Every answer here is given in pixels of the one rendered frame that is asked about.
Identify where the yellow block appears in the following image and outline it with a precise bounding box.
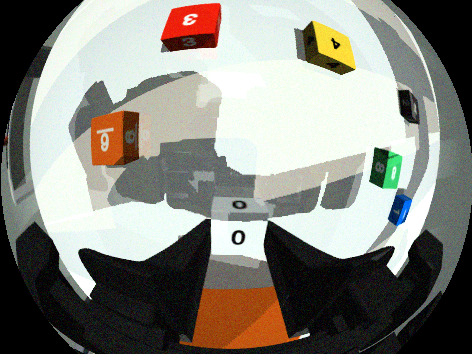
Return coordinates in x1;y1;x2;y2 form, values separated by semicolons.
303;21;356;74

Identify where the blue block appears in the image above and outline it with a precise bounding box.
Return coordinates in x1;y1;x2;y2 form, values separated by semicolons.
387;194;412;226

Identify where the green block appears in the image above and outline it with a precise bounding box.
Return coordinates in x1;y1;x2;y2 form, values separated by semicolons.
369;148;403;189

